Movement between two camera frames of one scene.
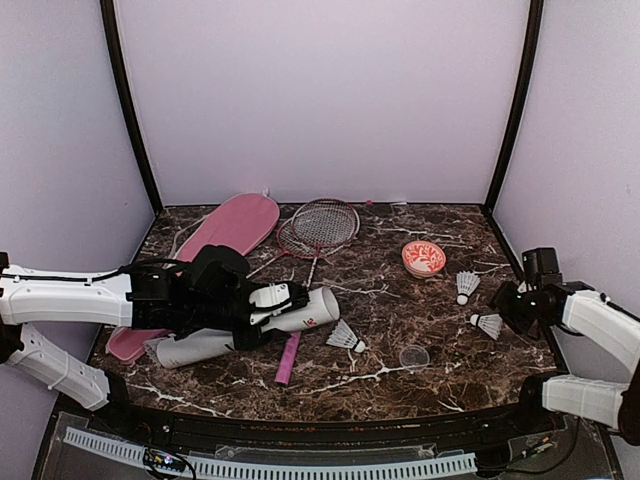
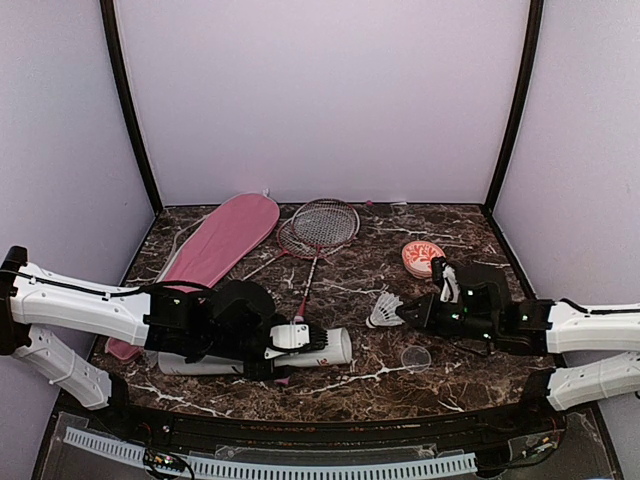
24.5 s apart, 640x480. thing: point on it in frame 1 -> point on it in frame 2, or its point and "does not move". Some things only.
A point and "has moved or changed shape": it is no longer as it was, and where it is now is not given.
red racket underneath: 295,245 does not move
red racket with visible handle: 318,224 does not move
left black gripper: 258,339 -> 266,373
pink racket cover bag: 243,222 does not move
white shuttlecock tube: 321,311 has moved or changed shape
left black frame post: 129,101 does not move
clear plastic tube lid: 414,357 does not move
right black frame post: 534,24 does not move
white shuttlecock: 467,282 has moved or changed shape
